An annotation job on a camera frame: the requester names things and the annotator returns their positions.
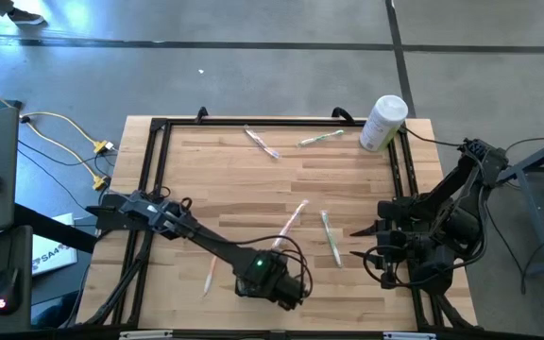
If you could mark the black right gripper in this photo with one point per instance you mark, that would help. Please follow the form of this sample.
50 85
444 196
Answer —
397 250

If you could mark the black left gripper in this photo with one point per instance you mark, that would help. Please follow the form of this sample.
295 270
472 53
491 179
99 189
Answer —
291 290

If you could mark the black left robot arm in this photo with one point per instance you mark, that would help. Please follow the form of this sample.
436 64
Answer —
206 238

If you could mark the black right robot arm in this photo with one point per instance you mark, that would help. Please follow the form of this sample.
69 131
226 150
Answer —
456 222

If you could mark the green wrapped toothbrush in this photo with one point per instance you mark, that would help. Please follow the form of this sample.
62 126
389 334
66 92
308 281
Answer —
321 138
331 239

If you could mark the red wrapped toothbrush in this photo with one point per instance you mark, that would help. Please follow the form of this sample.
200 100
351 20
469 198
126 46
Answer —
290 225

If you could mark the orange wrapped toothbrush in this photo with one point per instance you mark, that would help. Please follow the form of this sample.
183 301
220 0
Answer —
209 278

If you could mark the white wipes canister green label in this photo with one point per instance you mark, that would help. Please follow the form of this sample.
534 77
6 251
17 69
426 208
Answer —
385 118

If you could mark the pink purple wrapped toothbrush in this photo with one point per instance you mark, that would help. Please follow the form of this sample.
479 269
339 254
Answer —
261 141

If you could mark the white printed box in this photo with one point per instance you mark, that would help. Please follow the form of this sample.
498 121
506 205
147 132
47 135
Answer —
52 260

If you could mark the black computer mouse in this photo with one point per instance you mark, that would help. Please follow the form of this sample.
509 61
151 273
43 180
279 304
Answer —
7 288

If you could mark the person's shoe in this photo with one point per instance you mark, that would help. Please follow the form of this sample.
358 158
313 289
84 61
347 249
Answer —
26 16

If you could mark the silver frame bracket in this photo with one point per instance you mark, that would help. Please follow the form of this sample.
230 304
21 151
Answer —
409 336
147 334

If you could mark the black aluminium frame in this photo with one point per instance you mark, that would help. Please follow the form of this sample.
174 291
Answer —
277 122

